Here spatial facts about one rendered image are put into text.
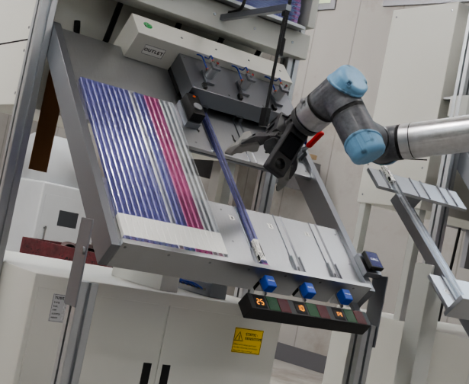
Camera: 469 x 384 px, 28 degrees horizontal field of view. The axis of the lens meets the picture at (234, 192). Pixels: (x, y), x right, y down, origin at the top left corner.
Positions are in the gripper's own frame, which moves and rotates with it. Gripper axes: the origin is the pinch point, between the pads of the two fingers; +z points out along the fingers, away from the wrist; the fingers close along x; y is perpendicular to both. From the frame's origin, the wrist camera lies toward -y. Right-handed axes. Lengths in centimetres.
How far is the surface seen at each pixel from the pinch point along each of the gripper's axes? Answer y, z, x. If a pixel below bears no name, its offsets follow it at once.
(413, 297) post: 13, 12, -60
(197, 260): -28.0, 3.3, 3.6
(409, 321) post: 8, 16, -62
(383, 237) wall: 306, 234, -207
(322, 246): 1.9, 6.5, -26.4
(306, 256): -5.1, 5.6, -22.3
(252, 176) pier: 380, 321, -139
